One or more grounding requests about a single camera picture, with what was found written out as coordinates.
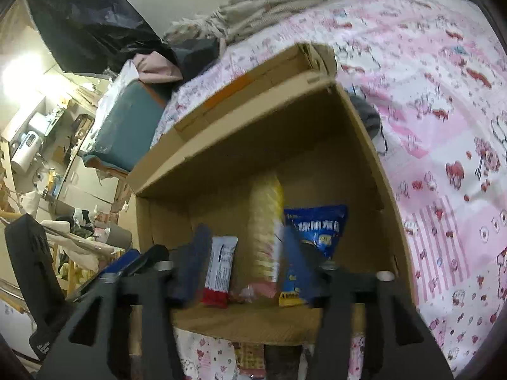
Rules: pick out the small red candy wrapper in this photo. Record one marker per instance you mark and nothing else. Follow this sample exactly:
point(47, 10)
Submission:
point(241, 295)

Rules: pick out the dark grey cloth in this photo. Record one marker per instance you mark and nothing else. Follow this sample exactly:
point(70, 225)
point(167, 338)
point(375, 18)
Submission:
point(366, 113)

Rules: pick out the beige floral quilt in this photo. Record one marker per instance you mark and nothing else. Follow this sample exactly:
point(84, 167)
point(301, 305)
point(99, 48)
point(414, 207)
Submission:
point(257, 0)

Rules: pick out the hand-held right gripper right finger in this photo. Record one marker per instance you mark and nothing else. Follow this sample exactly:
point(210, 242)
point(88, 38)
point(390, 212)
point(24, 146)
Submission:
point(303, 269)

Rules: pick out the beige kitchen cabinet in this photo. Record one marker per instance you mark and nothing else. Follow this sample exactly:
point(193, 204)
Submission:
point(87, 190)

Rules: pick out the pink garment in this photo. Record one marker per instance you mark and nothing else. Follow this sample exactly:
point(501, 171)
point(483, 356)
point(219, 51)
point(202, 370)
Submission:
point(156, 67)

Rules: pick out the pink printed bedsheet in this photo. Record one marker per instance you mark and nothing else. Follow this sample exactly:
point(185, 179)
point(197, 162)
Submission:
point(435, 126)

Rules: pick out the blue yellow snack packet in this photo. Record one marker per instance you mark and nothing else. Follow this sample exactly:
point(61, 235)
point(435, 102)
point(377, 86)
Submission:
point(291, 293)

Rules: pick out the white red snack packet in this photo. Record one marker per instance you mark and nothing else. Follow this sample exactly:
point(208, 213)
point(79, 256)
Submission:
point(221, 269)

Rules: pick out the yellow striped snack packet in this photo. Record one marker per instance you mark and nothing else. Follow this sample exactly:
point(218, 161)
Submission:
point(249, 360)

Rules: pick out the yellow cracker pack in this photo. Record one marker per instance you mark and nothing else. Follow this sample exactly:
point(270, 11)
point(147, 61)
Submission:
point(266, 225)

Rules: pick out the white water heater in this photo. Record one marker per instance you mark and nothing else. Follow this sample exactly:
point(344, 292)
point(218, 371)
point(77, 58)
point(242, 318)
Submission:
point(25, 146)

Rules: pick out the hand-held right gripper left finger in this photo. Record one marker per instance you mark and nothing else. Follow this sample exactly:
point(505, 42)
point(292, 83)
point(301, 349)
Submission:
point(193, 269)

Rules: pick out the black plastic bag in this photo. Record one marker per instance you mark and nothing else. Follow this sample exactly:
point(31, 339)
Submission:
point(91, 27)

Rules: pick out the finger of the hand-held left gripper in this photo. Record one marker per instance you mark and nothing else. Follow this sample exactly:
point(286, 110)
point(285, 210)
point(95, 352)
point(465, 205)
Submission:
point(124, 263)

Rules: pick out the brown cardboard box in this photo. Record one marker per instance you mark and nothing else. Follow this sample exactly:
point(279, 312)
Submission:
point(277, 134)

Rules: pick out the dark clothing pile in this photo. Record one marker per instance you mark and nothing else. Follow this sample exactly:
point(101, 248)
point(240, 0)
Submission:
point(198, 57)

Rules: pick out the grey bucket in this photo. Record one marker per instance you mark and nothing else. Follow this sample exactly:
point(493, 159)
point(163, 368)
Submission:
point(119, 235)

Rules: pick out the dark brown snack packet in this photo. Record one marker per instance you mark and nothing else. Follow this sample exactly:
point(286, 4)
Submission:
point(283, 364)

